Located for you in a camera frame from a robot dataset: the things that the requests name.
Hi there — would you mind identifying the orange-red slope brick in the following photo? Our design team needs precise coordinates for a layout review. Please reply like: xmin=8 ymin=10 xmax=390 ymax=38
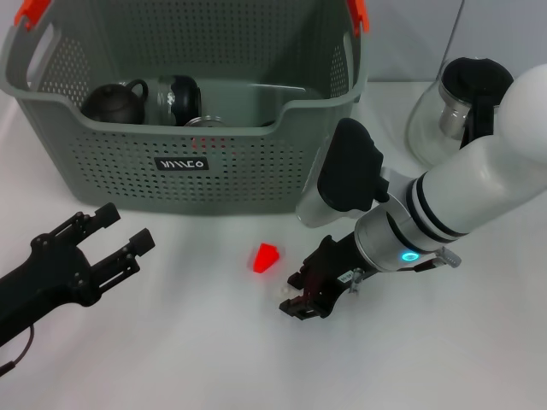
xmin=250 ymin=242 xmax=282 ymax=274

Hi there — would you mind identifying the orange bin handle clip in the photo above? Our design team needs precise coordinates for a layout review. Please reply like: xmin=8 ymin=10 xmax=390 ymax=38
xmin=14 ymin=0 xmax=52 ymax=31
xmin=346 ymin=0 xmax=371 ymax=33

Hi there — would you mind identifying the thin dark wrist cable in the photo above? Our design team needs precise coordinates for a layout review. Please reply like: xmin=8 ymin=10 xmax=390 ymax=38
xmin=0 ymin=324 xmax=35 ymax=378
xmin=399 ymin=259 xmax=442 ymax=274

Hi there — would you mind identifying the dark clay teapot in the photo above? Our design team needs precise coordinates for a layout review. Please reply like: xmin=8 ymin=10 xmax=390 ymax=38
xmin=79 ymin=79 xmax=150 ymax=126

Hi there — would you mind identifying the grey perforated storage bin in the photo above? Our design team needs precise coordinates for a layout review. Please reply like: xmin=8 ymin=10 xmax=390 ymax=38
xmin=0 ymin=0 xmax=371 ymax=214

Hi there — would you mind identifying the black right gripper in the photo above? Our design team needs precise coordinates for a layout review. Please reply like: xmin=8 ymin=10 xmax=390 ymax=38
xmin=279 ymin=234 xmax=368 ymax=321

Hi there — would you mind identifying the grey right wrist cable connector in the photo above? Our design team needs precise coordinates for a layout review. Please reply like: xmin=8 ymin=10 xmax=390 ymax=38
xmin=435 ymin=247 xmax=463 ymax=268

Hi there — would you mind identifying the glass pitcher black lid handle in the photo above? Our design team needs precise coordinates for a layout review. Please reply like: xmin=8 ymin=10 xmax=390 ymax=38
xmin=404 ymin=56 xmax=516 ymax=167

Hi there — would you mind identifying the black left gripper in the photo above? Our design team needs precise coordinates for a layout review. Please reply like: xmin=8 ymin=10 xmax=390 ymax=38
xmin=0 ymin=202 xmax=156 ymax=348

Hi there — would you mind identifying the thin dark left wrist cable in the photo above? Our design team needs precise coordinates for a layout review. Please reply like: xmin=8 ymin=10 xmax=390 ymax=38
xmin=0 ymin=324 xmax=35 ymax=378

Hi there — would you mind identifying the thin dark right wrist cable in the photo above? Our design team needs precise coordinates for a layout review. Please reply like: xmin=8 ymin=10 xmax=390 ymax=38
xmin=399 ymin=259 xmax=442 ymax=274

